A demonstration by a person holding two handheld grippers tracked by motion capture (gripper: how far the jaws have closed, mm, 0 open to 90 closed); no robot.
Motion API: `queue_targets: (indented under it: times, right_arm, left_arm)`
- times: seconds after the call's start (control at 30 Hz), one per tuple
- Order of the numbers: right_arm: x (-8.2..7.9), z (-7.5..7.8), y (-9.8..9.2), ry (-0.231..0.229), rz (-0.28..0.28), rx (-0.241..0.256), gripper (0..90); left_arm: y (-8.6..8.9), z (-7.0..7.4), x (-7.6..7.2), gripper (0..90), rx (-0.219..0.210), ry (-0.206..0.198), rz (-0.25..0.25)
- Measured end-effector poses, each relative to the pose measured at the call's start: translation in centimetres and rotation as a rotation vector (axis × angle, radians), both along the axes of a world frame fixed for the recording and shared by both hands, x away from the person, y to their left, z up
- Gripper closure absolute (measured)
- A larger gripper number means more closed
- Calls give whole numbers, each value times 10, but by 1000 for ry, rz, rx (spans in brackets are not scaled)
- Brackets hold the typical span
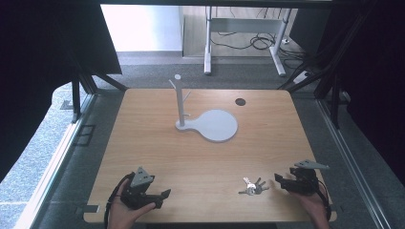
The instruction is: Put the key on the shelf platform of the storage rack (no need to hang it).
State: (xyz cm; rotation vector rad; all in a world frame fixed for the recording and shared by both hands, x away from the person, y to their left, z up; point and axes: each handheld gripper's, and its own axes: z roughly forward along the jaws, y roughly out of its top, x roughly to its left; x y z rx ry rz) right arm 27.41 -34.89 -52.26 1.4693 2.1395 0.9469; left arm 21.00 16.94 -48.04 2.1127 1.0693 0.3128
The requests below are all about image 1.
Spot person's left hand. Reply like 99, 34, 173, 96
107, 177, 158, 229

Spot grey table bracket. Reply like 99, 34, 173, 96
75, 204, 100, 215

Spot black metal stand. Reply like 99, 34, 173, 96
60, 71, 129, 124
277, 18, 352, 130

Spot black curtain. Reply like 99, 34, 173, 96
288, 0, 405, 187
0, 0, 123, 184

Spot white metal desk frame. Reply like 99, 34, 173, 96
203, 5, 293, 77

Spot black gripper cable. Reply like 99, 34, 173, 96
316, 179, 332, 221
103, 172, 136, 229

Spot black floor cables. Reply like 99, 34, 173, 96
209, 7, 309, 70

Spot white key stand with hooks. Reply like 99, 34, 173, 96
168, 73, 239, 143

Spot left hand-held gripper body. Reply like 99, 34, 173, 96
119, 166, 162, 211

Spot bunch of keys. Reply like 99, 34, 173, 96
238, 177, 270, 197

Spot white power strip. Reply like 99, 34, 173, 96
292, 70, 311, 85

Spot aluminium frame rail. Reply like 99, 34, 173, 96
316, 98, 393, 229
13, 94, 98, 229

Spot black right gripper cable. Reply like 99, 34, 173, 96
316, 179, 332, 221

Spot white panel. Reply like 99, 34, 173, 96
100, 4, 184, 52

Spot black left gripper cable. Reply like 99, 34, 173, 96
103, 172, 136, 229

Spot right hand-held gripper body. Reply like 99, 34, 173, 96
288, 159, 330, 196

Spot person's right hand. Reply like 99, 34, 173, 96
289, 189, 331, 229

